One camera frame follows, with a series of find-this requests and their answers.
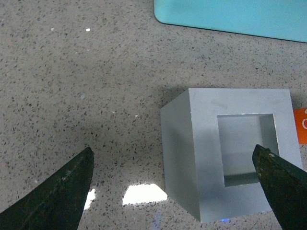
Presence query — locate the light blue plastic box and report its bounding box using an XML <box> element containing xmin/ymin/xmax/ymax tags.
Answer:
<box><xmin>153</xmin><ymin>0</ymin><xmax>307</xmax><ymax>42</ymax></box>

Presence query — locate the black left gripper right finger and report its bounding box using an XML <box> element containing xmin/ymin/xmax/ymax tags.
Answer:
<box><xmin>252</xmin><ymin>144</ymin><xmax>307</xmax><ymax>230</ymax></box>

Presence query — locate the orange cylinder with white numbers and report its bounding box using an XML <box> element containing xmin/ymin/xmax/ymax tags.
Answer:
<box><xmin>294</xmin><ymin>108</ymin><xmax>307</xmax><ymax>144</ymax></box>

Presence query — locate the gray block with square hole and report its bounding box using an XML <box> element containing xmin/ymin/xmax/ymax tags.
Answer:
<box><xmin>160</xmin><ymin>88</ymin><xmax>302</xmax><ymax>223</ymax></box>

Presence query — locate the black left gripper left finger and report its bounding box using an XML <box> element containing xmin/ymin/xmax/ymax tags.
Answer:
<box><xmin>0</xmin><ymin>147</ymin><xmax>94</xmax><ymax>230</ymax></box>

